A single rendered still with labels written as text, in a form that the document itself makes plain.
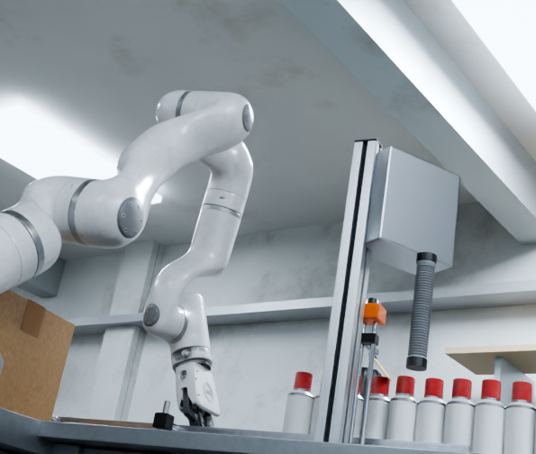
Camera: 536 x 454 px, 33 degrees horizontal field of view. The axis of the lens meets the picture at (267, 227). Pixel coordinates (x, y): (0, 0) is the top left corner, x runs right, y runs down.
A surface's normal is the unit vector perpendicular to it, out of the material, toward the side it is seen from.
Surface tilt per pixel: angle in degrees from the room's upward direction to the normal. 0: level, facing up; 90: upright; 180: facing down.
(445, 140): 180
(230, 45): 180
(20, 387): 90
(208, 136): 129
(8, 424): 90
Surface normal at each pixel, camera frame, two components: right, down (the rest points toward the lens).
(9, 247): 0.70, -0.34
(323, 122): -0.16, 0.91
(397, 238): 0.49, -0.27
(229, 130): 0.36, 0.43
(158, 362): -0.59, -0.40
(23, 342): 0.88, -0.05
